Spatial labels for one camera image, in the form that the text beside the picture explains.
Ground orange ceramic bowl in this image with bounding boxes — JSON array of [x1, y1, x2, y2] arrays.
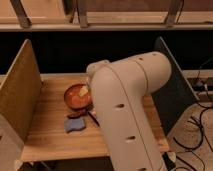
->
[[64, 84, 92, 109]]

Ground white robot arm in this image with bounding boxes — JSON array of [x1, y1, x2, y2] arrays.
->
[[86, 52, 172, 171]]

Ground yellow sponge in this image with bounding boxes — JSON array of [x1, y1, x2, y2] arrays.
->
[[79, 86, 89, 97]]

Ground brown chocolate bar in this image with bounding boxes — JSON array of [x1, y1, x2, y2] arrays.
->
[[67, 110, 86, 119]]

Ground blue sponge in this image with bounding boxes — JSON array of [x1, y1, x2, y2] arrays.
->
[[64, 117, 86, 133]]

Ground right dark side panel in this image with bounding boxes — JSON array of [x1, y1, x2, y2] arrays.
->
[[152, 37, 199, 135]]

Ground left wooden side panel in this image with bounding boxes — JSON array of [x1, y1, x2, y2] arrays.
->
[[0, 39, 42, 141]]

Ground black floor cables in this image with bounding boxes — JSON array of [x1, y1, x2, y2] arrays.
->
[[172, 56, 213, 171]]

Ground wooden shelf rail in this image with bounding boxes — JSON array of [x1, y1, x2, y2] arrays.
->
[[0, 0, 213, 31]]

